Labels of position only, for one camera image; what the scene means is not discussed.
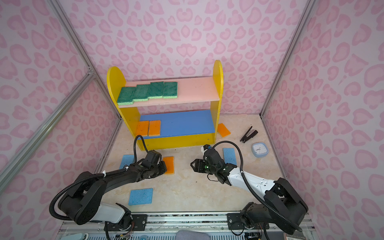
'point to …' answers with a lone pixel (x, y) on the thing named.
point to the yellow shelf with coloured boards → (192, 118)
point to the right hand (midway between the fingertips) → (194, 164)
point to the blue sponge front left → (141, 196)
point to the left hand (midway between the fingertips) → (168, 165)
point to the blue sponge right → (229, 156)
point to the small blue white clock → (260, 149)
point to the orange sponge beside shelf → (223, 130)
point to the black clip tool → (245, 138)
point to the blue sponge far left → (127, 159)
